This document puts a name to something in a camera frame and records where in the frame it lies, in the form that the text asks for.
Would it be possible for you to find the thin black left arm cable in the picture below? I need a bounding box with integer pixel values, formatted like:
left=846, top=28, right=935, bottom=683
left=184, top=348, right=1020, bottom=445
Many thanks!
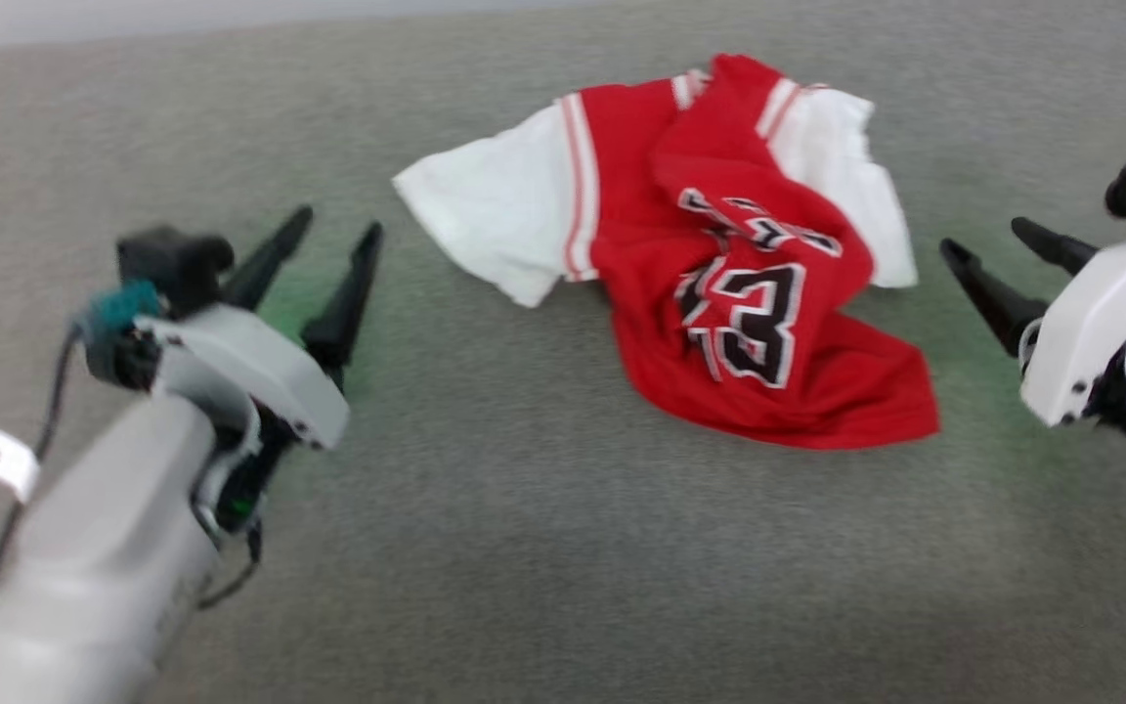
left=0, top=323, right=83, bottom=666

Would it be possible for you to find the red and white basketball jersey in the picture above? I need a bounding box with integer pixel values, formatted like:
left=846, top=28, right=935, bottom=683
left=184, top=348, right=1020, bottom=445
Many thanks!
left=392, top=54, right=942, bottom=452

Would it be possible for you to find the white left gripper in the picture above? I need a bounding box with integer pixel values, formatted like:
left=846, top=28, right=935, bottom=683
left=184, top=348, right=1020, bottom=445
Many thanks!
left=133, top=205, right=384, bottom=536

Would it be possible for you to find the short black looped cable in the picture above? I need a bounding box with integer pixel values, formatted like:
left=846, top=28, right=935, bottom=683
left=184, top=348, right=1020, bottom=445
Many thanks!
left=196, top=518, right=263, bottom=609

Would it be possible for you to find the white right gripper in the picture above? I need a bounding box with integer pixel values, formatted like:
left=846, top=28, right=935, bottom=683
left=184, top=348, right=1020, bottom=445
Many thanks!
left=939, top=217, right=1126, bottom=509

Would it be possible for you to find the teal cable connector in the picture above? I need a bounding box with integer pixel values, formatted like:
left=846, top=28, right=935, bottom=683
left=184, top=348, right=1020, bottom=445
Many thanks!
left=74, top=282, right=163, bottom=343

